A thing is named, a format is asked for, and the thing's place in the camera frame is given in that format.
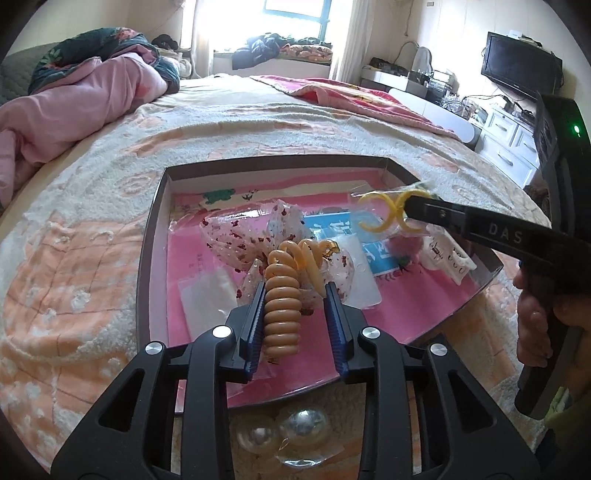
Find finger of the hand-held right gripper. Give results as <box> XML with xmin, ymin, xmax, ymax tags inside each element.
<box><xmin>404</xmin><ymin>195</ymin><xmax>568</xmax><ymax>274</ymax></box>

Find sheer white curtain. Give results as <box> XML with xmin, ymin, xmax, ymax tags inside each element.
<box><xmin>182</xmin><ymin>0</ymin><xmax>220</xmax><ymax>79</ymax></box>

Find cream curtain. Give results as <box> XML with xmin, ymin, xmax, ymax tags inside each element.
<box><xmin>330</xmin><ymin>0</ymin><xmax>398</xmax><ymax>84</ymax></box>

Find brown spiral hair tie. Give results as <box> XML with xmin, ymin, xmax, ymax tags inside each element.
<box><xmin>263</xmin><ymin>239</ymin><xmax>342</xmax><ymax>363</ymax></box>

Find orange patterned blanket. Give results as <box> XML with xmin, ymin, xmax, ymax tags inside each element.
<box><xmin>277</xmin><ymin>41</ymin><xmax>333</xmax><ymax>61</ymax></box>

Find white hair claw clip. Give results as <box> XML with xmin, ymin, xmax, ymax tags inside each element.
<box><xmin>418</xmin><ymin>233</ymin><xmax>476</xmax><ymax>284</ymax></box>

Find floral scrunchie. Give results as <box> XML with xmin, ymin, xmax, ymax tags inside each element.
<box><xmin>199</xmin><ymin>198</ymin><xmax>356</xmax><ymax>308</ymax></box>

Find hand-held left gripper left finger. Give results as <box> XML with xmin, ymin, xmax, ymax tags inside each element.
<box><xmin>51</xmin><ymin>281</ymin><xmax>269</xmax><ymax>480</ymax></box>

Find dark cardboard box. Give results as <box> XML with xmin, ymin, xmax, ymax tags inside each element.
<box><xmin>137</xmin><ymin>154</ymin><xmax>504</xmax><ymax>411</ymax></box>

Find dark jacket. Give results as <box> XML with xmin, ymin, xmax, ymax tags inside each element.
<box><xmin>231</xmin><ymin>32</ymin><xmax>282</xmax><ymax>70</ymax></box>

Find white grey desk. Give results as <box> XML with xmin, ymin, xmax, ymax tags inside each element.
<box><xmin>360</xmin><ymin>65</ymin><xmax>483</xmax><ymax>148</ymax></box>

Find window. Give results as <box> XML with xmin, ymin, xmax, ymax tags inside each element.
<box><xmin>263</xmin><ymin>0</ymin><xmax>333</xmax><ymax>40</ymax></box>

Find white drawer dresser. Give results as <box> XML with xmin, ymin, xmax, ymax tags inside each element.
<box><xmin>475</xmin><ymin>104</ymin><xmax>546</xmax><ymax>185</ymax></box>

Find clear plastic bag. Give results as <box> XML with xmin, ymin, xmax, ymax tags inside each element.
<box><xmin>339</xmin><ymin>233</ymin><xmax>384</xmax><ymax>308</ymax></box>
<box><xmin>178</xmin><ymin>268</ymin><xmax>238</xmax><ymax>342</ymax></box>

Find pink quilt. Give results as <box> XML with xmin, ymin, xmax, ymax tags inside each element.
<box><xmin>0</xmin><ymin>51</ymin><xmax>169</xmax><ymax>195</ymax></box>

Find pink printed blanket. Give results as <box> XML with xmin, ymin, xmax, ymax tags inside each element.
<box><xmin>252</xmin><ymin>75</ymin><xmax>462</xmax><ymax>139</ymax></box>

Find white table mirror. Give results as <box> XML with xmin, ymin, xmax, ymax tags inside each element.
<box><xmin>409</xmin><ymin>41</ymin><xmax>435</xmax><ymax>75</ymax></box>

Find dark floral quilt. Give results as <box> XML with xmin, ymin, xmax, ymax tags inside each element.
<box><xmin>28</xmin><ymin>28</ymin><xmax>183</xmax><ymax>95</ymax></box>

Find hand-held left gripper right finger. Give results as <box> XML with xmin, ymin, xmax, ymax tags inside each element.
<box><xmin>323</xmin><ymin>281</ymin><xmax>541</xmax><ymax>480</ymax></box>

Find grey green headboard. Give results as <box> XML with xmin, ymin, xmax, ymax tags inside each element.
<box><xmin>0</xmin><ymin>44</ymin><xmax>61</xmax><ymax>107</ymax></box>

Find black television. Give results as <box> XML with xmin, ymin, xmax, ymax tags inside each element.
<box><xmin>481</xmin><ymin>31</ymin><xmax>564</xmax><ymax>102</ymax></box>

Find yellow hair ties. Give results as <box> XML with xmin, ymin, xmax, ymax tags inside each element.
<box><xmin>358</xmin><ymin>189</ymin><xmax>432</xmax><ymax>236</ymax></box>

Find person's right hand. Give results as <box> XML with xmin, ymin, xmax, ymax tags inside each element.
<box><xmin>514</xmin><ymin>268</ymin><xmax>591</xmax><ymax>370</ymax></box>

